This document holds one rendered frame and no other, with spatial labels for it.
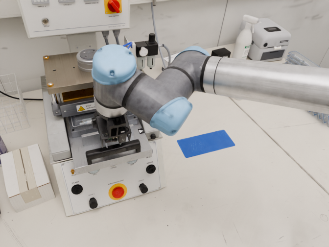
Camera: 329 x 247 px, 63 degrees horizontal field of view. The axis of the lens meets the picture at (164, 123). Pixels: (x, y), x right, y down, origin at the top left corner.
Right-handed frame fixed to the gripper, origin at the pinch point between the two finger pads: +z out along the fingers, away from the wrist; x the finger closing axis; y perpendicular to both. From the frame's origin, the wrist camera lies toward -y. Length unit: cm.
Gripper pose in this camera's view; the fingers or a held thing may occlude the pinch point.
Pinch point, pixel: (108, 133)
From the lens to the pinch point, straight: 78.8
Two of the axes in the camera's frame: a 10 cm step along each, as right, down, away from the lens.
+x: 9.3, -2.1, 3.1
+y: 3.2, 8.7, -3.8
